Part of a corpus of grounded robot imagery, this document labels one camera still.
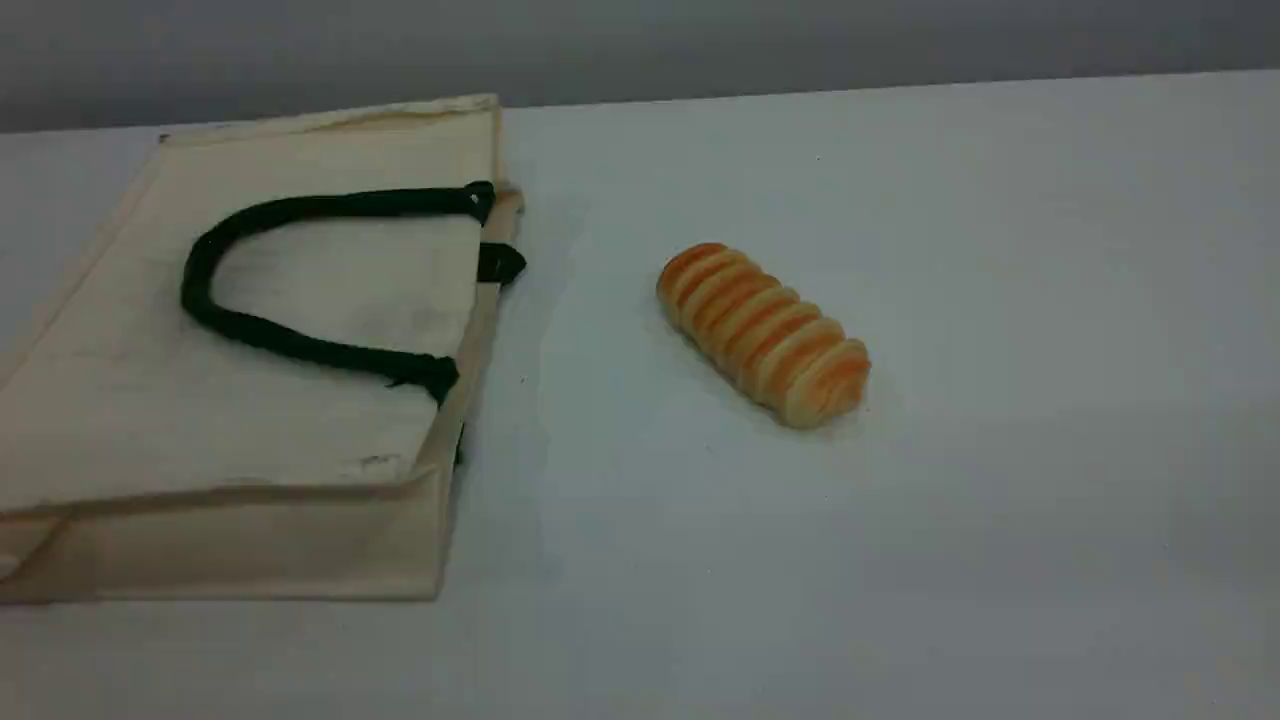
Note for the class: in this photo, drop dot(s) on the long ridged golden bread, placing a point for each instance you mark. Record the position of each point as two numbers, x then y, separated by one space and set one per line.
765 335

